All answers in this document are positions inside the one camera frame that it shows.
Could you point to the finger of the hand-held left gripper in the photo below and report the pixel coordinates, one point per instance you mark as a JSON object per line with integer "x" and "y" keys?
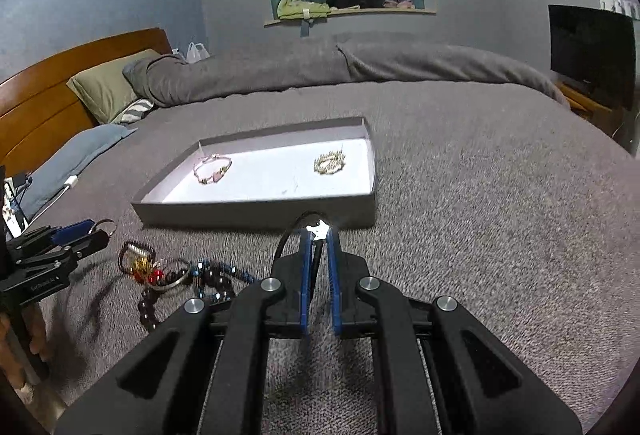
{"x": 75, "y": 230}
{"x": 90, "y": 242}

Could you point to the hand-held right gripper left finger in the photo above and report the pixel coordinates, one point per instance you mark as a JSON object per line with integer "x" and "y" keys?
{"x": 305, "y": 285}

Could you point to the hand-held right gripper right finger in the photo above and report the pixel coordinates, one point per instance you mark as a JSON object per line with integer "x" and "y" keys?
{"x": 335, "y": 285}

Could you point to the silver bangle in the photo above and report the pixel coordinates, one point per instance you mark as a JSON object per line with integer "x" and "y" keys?
{"x": 172, "y": 284}

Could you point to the grey cardboard tray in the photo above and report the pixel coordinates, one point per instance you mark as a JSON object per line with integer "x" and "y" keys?
{"x": 260, "y": 175}

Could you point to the person's left hand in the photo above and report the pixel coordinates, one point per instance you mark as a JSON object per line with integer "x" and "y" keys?
{"x": 37, "y": 330}

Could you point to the blue-grey pillow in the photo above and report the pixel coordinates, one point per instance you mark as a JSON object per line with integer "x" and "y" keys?
{"x": 75, "y": 155}

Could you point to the wooden headboard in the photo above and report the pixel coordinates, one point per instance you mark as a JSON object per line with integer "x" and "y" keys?
{"x": 45, "y": 110}

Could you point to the striped pillow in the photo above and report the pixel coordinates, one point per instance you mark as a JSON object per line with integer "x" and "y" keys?
{"x": 132, "y": 111}

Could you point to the olive pillow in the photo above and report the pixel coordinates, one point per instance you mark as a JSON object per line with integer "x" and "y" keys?
{"x": 105, "y": 87}

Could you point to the grey bedspread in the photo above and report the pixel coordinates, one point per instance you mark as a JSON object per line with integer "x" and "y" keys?
{"x": 475, "y": 215}

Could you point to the white plastic bag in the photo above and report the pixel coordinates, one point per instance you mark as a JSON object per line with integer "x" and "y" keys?
{"x": 196, "y": 52}

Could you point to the grey folded duvet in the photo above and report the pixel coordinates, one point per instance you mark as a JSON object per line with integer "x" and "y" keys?
{"x": 300, "y": 65}

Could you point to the window sill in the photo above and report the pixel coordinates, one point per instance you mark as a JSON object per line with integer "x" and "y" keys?
{"x": 375, "y": 12}

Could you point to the green cloth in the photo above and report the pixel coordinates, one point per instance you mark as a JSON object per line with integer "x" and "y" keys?
{"x": 300, "y": 7}

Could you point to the pink cloth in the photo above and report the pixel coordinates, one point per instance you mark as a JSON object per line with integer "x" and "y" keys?
{"x": 400, "y": 4}

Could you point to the wooden television stand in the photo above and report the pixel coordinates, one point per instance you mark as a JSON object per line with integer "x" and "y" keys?
{"x": 582, "y": 102}

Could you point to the black television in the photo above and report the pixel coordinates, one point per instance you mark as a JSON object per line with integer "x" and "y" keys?
{"x": 590, "y": 50}

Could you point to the white wall socket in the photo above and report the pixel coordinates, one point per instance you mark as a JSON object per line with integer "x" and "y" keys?
{"x": 607, "y": 2}

